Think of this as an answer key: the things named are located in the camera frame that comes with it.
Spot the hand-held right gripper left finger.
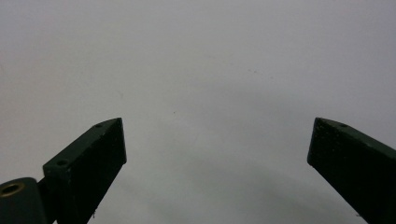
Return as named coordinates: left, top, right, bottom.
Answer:
left=42, top=117, right=128, bottom=224

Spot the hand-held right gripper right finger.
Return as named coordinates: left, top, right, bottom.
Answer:
left=306, top=117, right=396, bottom=224

